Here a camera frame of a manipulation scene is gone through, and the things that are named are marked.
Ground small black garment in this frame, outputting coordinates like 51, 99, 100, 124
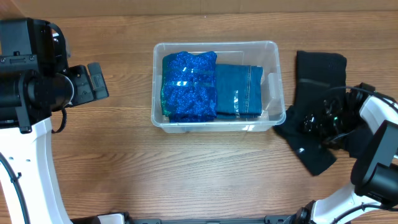
274, 106, 336, 176

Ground blue sequin cloth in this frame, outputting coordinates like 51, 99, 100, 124
160, 51, 217, 123

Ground blue denim jeans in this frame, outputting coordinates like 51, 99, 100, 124
216, 64, 263, 119

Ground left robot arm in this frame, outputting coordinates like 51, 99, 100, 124
1, 18, 109, 223

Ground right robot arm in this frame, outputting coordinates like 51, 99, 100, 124
285, 89, 397, 224

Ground black folded garment right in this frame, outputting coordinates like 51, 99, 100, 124
343, 125, 374, 159

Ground large black folded garment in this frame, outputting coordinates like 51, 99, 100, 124
294, 50, 347, 111

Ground clear plastic storage bin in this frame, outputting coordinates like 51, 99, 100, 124
151, 40, 286, 134

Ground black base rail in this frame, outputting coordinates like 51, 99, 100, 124
71, 212, 296, 224

